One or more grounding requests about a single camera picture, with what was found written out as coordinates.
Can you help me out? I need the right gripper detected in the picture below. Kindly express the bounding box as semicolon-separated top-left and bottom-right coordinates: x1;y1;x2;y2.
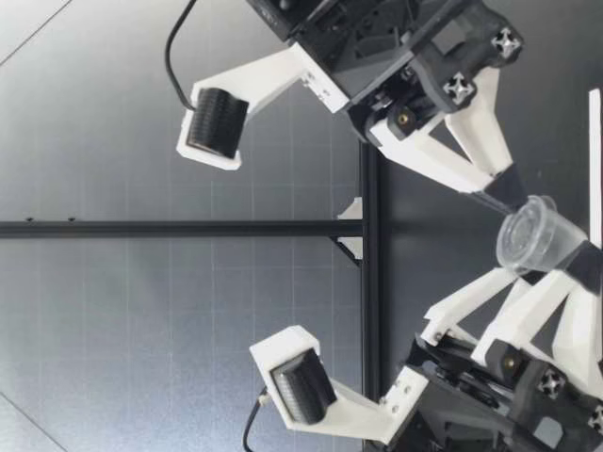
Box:
294;0;527;214

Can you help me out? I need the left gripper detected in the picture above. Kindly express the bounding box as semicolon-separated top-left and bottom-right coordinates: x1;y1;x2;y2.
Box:
369;238;603;452

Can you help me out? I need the clear plastic cup with lid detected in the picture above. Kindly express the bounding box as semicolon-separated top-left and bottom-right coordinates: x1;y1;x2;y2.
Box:
497;194;591;280

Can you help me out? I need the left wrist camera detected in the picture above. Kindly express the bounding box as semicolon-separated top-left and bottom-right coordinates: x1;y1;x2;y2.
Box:
249;324;431;445

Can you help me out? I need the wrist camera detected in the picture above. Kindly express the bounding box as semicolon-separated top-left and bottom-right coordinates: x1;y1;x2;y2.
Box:
175;43;352;171
249;324;431;445

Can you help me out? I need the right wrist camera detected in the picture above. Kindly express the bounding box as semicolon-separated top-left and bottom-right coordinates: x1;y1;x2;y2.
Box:
175;43;352;171

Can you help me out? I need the black frame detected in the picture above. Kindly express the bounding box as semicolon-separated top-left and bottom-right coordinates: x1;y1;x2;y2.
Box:
0;138;382;444

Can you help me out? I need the black camera cable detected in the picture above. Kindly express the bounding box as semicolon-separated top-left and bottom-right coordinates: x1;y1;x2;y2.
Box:
164;0;199;112
241;394;272;452

